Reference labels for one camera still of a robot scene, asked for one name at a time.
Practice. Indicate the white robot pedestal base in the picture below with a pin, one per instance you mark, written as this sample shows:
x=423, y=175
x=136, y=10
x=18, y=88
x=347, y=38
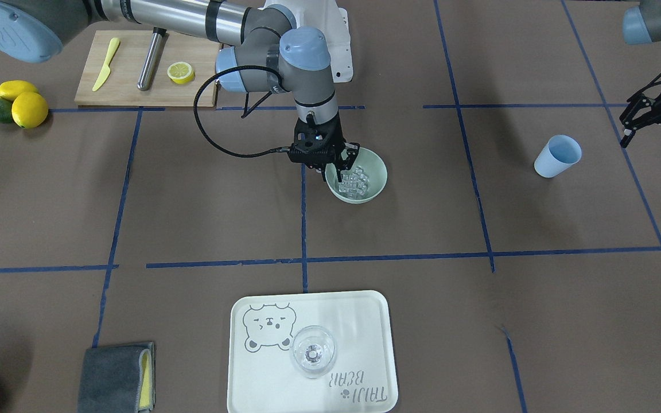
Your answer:
x=332, y=21

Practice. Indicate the ice cubes in bowl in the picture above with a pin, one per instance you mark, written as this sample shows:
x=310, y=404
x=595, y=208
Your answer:
x=355, y=185

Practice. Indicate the clear wine glass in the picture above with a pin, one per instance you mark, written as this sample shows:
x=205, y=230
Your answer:
x=314, y=351

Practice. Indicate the yellow plastic knife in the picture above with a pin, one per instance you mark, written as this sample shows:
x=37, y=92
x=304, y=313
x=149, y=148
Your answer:
x=105, y=70

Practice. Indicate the green ceramic bowl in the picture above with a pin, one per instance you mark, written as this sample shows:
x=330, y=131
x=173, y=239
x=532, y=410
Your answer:
x=373, y=166

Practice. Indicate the lemon half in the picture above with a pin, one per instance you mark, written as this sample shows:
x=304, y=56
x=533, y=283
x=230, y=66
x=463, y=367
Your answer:
x=181, y=72

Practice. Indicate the yellow lemon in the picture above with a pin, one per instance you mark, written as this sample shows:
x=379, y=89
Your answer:
x=10, y=90
x=29, y=110

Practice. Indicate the metal muddler rod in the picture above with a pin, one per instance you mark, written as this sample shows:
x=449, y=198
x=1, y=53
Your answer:
x=149, y=68

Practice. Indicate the light blue plastic cup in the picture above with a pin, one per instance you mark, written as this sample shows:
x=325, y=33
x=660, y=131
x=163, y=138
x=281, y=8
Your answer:
x=559, y=154

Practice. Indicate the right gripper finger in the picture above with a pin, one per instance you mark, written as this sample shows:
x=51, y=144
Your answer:
x=344, y=166
x=320, y=167

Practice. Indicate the cream bear tray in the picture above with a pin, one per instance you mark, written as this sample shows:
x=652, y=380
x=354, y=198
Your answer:
x=262, y=376

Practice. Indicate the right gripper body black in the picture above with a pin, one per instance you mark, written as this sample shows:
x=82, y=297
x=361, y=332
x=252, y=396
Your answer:
x=337, y=141

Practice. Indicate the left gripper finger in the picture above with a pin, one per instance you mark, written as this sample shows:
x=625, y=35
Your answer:
x=630, y=127

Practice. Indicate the wooden cutting board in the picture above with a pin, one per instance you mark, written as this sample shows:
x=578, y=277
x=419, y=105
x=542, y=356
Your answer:
x=121, y=89

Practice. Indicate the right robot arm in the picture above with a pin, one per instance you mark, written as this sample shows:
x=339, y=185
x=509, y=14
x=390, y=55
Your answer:
x=298, y=47

